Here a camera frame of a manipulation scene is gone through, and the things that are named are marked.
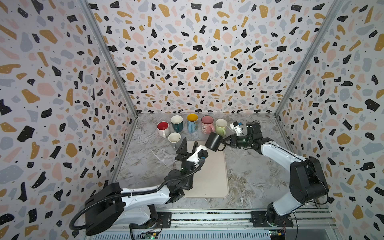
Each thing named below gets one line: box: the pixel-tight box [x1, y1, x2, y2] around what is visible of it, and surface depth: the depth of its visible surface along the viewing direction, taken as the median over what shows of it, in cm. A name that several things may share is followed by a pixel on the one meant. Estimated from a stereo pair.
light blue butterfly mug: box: [186, 113, 199, 134], surface depth 106 cm
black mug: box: [204, 132, 226, 152], surface depth 87 cm
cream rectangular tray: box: [183, 140, 229, 198], surface depth 83 cm
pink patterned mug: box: [201, 115, 216, 135], surface depth 105 cm
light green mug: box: [215, 118, 228, 137], surface depth 104 cm
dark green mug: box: [170, 115, 183, 133], surface depth 106 cm
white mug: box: [156, 121, 170, 139], surface depth 105 cm
